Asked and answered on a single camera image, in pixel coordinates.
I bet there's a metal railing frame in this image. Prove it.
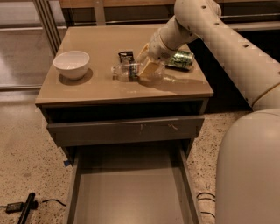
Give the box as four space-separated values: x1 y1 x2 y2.
31 0 280 56

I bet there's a black coiled cable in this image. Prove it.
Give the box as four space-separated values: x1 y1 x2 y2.
196 191 217 218

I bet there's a white ceramic bowl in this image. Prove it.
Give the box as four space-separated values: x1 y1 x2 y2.
53 51 90 80

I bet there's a grey top drawer front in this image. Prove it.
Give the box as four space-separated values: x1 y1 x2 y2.
47 115 204 147

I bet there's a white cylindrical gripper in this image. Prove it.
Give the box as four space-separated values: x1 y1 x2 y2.
136 28 175 79

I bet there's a clear plastic water bottle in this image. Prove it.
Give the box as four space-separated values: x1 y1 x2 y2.
111 62 165 82

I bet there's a black snack bar wrapper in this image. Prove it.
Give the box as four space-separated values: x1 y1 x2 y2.
118 51 134 63

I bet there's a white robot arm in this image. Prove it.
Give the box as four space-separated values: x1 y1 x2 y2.
138 0 280 224

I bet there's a black power adapter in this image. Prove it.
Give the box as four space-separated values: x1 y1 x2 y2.
5 202 24 214

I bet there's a grey drawer cabinet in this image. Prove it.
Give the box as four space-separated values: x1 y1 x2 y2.
35 24 214 161

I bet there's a green soda can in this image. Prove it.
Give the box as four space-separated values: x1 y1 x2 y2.
166 50 194 70

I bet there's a blue tape piece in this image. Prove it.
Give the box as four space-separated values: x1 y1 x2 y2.
63 160 72 167

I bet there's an open grey middle drawer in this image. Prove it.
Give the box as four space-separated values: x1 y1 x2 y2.
63 140 202 224

